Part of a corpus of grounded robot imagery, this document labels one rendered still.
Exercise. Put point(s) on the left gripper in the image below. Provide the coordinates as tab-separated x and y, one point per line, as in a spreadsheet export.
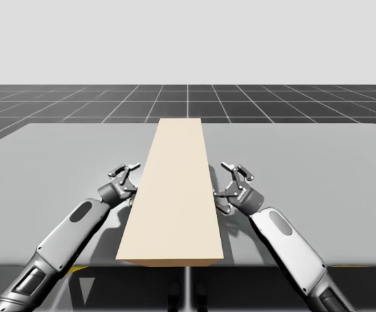
111	194

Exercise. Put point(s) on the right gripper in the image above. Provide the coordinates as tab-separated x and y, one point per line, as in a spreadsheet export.
247	199

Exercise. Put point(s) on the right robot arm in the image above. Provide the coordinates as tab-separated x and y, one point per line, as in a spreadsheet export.
291	240

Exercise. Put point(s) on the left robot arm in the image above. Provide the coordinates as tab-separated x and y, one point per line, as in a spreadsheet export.
64	234

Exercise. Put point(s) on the tall board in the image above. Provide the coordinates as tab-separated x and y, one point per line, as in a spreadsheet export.
173	195

